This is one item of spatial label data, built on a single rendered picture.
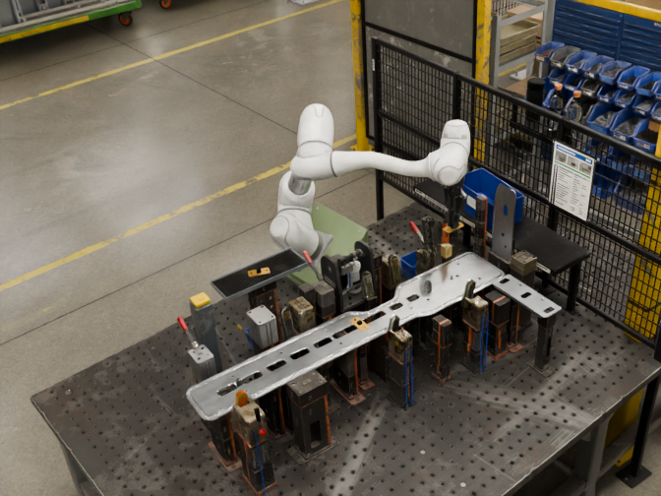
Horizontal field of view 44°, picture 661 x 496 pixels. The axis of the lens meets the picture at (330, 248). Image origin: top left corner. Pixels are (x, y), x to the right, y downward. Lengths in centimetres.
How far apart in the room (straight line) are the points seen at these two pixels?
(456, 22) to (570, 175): 208
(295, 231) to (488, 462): 132
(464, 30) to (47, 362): 316
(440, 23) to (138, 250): 246
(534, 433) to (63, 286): 328
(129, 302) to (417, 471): 263
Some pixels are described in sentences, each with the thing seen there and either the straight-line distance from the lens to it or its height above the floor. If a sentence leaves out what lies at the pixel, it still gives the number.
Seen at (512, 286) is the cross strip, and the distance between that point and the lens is 338.
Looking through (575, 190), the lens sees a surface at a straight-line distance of 352.
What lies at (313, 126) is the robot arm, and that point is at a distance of 324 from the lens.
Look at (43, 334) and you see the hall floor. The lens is 513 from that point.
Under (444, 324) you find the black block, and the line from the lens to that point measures 319.
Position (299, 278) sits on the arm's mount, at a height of 75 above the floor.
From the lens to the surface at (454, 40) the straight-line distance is 541.
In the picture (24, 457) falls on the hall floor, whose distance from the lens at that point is 443.
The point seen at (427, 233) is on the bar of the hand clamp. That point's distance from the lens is 342.
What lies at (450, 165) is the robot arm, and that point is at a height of 165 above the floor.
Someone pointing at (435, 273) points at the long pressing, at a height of 100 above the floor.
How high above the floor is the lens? 303
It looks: 34 degrees down
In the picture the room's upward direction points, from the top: 4 degrees counter-clockwise
